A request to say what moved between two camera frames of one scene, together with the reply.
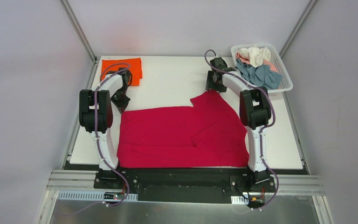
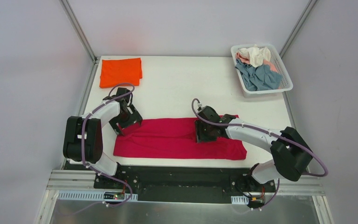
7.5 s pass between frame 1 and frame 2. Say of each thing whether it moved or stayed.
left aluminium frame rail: stayed
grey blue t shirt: stayed
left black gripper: moved
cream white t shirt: stayed
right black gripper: moved
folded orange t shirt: stayed
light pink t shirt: stayed
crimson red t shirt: moved
